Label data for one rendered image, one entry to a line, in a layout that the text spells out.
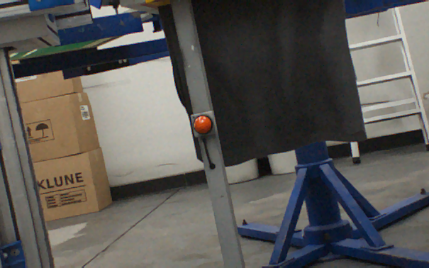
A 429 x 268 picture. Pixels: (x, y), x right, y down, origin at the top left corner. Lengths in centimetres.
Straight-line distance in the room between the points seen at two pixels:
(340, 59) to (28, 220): 82
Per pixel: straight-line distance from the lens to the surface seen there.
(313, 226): 373
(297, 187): 362
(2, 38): 210
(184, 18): 210
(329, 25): 235
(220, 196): 211
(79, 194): 684
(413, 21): 700
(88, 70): 437
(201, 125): 206
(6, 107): 221
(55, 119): 683
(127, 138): 721
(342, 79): 235
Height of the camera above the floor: 74
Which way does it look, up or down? 3 degrees down
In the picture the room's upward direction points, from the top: 11 degrees counter-clockwise
